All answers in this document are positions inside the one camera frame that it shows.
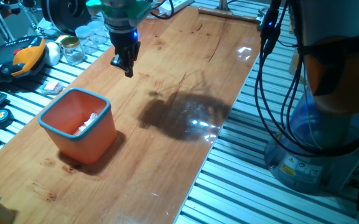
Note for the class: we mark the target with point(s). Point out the white power strip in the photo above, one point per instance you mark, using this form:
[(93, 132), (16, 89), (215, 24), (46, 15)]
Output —
[(182, 3)]

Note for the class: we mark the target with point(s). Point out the grey and orange KUKA arm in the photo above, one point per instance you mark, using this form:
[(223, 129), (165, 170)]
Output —
[(322, 18)]

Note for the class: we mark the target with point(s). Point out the black round tape measure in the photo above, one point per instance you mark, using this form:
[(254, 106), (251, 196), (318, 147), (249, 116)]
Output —
[(0, 116)]

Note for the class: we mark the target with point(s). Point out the small clear wrapped packet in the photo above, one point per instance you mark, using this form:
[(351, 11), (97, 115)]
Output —
[(52, 87)]

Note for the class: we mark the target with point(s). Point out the small colourful box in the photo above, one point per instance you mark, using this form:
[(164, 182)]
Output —
[(61, 39)]

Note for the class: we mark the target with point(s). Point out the glass jar gold lid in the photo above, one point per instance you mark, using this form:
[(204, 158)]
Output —
[(73, 53)]

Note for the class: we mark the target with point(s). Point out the white egg-shaped object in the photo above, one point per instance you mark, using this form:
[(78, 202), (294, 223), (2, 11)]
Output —
[(53, 54)]

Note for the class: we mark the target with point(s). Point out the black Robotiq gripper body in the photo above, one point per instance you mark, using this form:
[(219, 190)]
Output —
[(124, 42)]

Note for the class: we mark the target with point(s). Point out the orange wooden board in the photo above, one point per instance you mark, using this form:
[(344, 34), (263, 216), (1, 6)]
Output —
[(166, 171)]

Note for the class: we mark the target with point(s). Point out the orange trash can blue rim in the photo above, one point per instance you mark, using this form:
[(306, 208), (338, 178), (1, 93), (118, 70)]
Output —
[(86, 149)]

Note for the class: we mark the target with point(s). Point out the clear plastic jar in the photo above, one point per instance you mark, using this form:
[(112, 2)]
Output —
[(98, 34)]

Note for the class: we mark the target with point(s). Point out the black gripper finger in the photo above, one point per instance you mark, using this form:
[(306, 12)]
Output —
[(130, 67), (118, 62)]

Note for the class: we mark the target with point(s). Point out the clear jar white lid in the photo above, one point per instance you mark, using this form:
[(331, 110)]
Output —
[(83, 32)]

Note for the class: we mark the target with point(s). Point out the black orange teach pendant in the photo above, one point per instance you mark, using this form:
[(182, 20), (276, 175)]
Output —
[(26, 57)]

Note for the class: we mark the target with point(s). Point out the white tissue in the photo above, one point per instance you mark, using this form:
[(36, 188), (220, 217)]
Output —
[(92, 118)]

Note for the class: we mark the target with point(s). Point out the upright metal post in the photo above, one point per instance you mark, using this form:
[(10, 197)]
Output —
[(223, 4)]

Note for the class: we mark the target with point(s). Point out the black filament spool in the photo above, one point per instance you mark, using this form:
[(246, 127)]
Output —
[(67, 15)]

